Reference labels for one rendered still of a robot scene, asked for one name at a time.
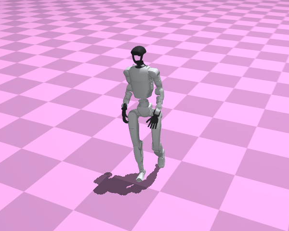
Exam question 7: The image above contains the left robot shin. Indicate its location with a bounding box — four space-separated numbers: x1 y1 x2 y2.
154 142 163 158

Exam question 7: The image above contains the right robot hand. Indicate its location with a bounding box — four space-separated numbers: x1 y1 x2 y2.
122 103 129 123

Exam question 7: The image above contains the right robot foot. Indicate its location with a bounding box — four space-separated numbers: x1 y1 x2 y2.
136 169 146 182

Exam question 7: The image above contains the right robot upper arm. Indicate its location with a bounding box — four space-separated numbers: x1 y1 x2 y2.
123 66 132 92

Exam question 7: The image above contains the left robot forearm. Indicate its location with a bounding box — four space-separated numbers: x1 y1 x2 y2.
154 89 164 115

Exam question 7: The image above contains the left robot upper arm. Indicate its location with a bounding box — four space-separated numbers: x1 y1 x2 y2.
148 68 163 95

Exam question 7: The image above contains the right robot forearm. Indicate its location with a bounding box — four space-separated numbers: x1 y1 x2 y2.
121 89 132 108

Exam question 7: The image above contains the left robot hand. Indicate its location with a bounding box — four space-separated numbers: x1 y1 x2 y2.
146 109 161 129

